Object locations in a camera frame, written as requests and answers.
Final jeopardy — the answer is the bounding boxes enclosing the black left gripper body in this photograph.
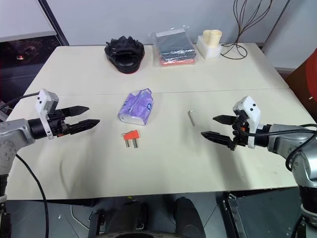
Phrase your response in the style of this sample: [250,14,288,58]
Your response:
[48,109,72,138]

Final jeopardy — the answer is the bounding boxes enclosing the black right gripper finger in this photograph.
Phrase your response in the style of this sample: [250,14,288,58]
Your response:
[212,115,236,126]
[201,131,235,149]

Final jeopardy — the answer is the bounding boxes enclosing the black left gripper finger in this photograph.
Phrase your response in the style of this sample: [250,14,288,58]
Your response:
[61,106,90,117]
[69,119,101,136]

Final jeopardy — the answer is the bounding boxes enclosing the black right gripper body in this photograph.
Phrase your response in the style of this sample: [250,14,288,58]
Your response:
[229,115,251,151]

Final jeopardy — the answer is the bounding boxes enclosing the red plastic block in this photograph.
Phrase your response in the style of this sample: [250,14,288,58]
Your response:
[121,129,141,141]

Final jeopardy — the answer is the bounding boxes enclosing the black hex keys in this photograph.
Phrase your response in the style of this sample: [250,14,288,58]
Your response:
[124,137,139,149]

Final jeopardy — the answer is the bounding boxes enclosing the purple tissue pack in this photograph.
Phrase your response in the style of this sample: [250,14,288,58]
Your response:
[118,87,154,126]

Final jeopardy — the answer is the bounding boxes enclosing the cream paper cup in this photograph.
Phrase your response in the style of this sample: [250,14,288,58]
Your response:
[203,30,212,48]
[208,29,222,48]

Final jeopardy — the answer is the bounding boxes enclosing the dark rounded robot foot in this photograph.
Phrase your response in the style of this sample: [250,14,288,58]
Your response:
[99,198,149,238]
[174,196,206,238]

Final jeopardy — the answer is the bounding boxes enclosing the red chair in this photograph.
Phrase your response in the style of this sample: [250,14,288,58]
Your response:
[285,47,317,119]

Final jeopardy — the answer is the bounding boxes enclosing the plastic bag of cloths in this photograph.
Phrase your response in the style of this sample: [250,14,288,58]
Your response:
[149,24,200,67]

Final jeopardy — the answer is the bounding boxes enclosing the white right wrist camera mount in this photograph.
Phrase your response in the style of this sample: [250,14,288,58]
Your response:
[233,96,262,150]

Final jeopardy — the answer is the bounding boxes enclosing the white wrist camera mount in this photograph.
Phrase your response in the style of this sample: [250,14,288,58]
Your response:
[233,96,262,150]
[35,88,59,140]

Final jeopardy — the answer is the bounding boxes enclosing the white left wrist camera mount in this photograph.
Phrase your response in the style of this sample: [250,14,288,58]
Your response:
[35,88,59,140]

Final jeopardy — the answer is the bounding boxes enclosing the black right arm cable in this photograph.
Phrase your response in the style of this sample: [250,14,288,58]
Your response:
[244,124,317,172]

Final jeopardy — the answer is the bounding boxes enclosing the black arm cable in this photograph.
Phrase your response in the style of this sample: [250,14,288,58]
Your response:
[0,92,49,238]
[244,124,317,172]

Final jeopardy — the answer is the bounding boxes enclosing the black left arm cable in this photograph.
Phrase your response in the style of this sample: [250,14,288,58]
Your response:
[0,92,49,238]

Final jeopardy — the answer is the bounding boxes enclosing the dark metal post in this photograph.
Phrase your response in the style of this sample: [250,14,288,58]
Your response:
[38,0,70,47]

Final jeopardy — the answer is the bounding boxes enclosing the black wire stand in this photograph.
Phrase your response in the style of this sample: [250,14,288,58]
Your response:
[220,0,269,59]

